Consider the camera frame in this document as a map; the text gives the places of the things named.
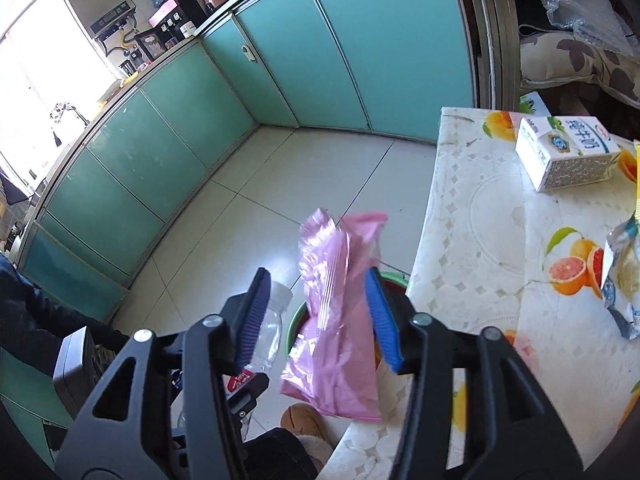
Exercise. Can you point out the black pink water dispenser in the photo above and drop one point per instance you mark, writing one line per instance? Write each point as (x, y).
(180, 17)

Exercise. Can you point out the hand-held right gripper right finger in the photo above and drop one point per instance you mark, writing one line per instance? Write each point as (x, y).
(382, 320)

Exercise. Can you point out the teal lower kitchen cabinets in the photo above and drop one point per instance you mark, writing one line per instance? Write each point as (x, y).
(350, 60)

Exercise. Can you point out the kitchen faucet with patterned cloth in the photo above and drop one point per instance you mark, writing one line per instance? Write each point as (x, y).
(65, 110)

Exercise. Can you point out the bubble wrap bag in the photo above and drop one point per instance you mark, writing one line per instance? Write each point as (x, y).
(590, 15)

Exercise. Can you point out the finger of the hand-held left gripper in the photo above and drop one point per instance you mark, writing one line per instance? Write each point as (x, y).
(250, 394)

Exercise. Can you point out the crushed clear plastic bottle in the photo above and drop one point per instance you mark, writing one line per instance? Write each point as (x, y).
(272, 325)

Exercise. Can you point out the red bin with green rim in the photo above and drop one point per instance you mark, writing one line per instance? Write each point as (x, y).
(295, 325)

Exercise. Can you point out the aluminium sliding door frame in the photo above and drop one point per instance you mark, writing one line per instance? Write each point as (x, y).
(492, 35)

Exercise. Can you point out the white milk carton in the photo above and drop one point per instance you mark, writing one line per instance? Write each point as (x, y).
(560, 160)

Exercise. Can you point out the silver yellow wrapper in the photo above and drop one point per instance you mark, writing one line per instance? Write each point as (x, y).
(622, 280)

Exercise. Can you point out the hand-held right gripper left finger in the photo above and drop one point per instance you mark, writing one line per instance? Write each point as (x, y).
(252, 320)

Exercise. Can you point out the silver water heater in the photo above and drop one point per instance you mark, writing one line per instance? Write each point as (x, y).
(95, 0)

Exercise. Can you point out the crushed yellow drink carton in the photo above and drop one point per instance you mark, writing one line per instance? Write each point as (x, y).
(637, 162)

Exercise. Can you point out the black countertop appliance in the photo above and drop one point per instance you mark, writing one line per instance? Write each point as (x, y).
(150, 44)

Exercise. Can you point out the floral beige cushion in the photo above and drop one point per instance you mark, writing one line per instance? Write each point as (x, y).
(575, 55)

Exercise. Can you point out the brown slipper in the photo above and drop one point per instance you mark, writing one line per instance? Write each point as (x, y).
(295, 440)

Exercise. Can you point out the person's left forearm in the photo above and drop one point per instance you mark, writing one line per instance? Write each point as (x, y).
(40, 310)

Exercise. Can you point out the fruit print tablecloth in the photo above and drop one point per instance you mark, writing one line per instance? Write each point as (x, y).
(475, 220)

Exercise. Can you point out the kitchen window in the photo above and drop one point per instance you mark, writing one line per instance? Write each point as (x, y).
(45, 60)

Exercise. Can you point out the pink snack bag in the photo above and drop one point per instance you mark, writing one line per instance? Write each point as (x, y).
(330, 360)

